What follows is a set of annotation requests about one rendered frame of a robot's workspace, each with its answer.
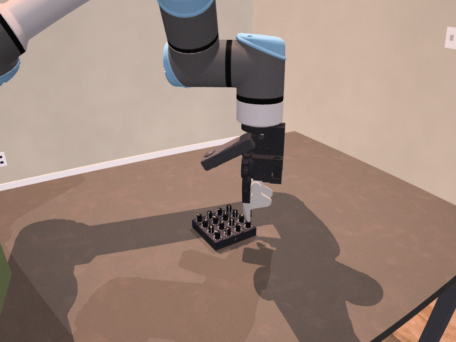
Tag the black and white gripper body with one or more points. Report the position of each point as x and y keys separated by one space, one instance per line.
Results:
x=266 y=159

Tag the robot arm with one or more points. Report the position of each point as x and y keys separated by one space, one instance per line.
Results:
x=253 y=64

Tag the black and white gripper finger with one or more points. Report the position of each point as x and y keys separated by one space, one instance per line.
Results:
x=265 y=190
x=255 y=200

